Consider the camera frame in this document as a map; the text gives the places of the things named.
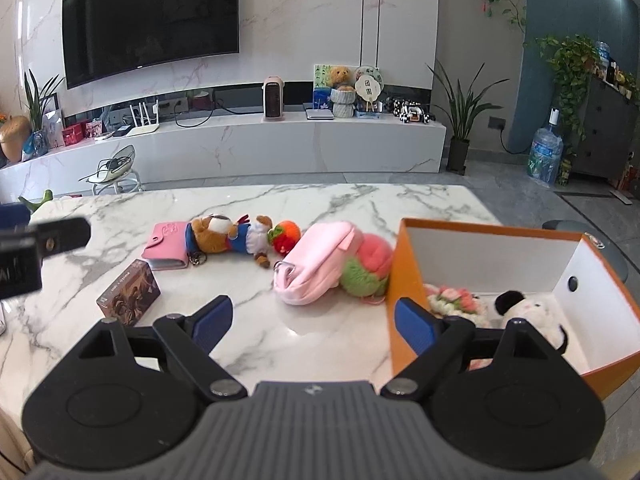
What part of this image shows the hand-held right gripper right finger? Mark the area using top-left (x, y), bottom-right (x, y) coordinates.
top-left (379, 297), bottom-right (567, 403)

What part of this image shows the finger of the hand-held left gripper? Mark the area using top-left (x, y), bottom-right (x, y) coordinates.
top-left (29, 217), bottom-right (92, 261)
top-left (0, 204), bottom-right (31, 234)

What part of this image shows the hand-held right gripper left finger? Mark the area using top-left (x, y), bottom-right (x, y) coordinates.
top-left (75, 295), bottom-right (249, 403)

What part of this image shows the orange cardboard box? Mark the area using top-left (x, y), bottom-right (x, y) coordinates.
top-left (387, 217), bottom-right (640, 401)

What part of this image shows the pink green pompom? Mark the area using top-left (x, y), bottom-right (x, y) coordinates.
top-left (340, 232), bottom-right (396, 306)

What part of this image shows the brown bear plush keychain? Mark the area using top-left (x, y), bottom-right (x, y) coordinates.
top-left (185, 214), bottom-right (275, 268)

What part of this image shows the brown printed card box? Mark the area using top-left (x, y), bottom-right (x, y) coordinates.
top-left (96, 259), bottom-right (162, 320)

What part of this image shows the pink snap wallet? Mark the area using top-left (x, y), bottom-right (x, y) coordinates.
top-left (141, 221), bottom-right (196, 272)

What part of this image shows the red orange persimmon plush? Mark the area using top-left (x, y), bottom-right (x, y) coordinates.
top-left (267, 219), bottom-right (302, 256)

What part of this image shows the pink mini backpack pouch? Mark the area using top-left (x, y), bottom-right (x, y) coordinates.
top-left (272, 221), bottom-right (363, 306)

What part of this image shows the pink crochet flower bunch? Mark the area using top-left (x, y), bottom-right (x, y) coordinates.
top-left (425, 284), bottom-right (493, 328)

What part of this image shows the golden round vase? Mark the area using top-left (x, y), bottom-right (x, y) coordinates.
top-left (0, 115), bottom-right (32, 163)

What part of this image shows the red gift box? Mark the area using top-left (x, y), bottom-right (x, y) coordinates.
top-left (61, 122), bottom-right (88, 148)

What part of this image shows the orchid plant in blue vase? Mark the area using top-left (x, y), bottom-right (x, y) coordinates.
top-left (22, 67), bottom-right (66, 157)

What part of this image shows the white panda plush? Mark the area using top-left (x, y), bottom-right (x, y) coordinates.
top-left (494, 290), bottom-right (591, 376)

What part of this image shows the white wifi router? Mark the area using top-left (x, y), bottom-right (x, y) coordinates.
top-left (125, 101), bottom-right (161, 136)

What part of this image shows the potted long-leaf plant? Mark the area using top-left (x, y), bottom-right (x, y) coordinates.
top-left (426, 60), bottom-right (507, 176)

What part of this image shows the white marble media console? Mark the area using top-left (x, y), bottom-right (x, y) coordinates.
top-left (0, 109), bottom-right (447, 201)

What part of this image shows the black white block toy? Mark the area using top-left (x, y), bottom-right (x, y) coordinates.
top-left (392, 99), bottom-right (436, 125)

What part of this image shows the blue water jug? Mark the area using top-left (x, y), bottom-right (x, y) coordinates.
top-left (527, 107), bottom-right (564, 186)

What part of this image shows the pink white space heater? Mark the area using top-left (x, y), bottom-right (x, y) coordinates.
top-left (262, 76), bottom-right (286, 123)

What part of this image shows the teddy bear in knitted pot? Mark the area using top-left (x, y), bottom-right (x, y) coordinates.
top-left (327, 66), bottom-right (357, 118)

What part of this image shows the round white hand fan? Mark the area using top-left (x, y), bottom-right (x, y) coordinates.
top-left (354, 66), bottom-right (385, 112)

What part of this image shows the green blue painting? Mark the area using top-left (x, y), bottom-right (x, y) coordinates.
top-left (313, 64), bottom-right (351, 111)

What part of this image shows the grey drawer cabinet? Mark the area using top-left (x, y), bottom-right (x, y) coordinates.
top-left (570, 75), bottom-right (640, 187)

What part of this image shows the trailing pothos plant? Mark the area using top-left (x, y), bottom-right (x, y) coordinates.
top-left (535, 34), bottom-right (601, 141)

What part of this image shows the black wall television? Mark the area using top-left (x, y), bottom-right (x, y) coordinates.
top-left (61, 0), bottom-right (241, 90)

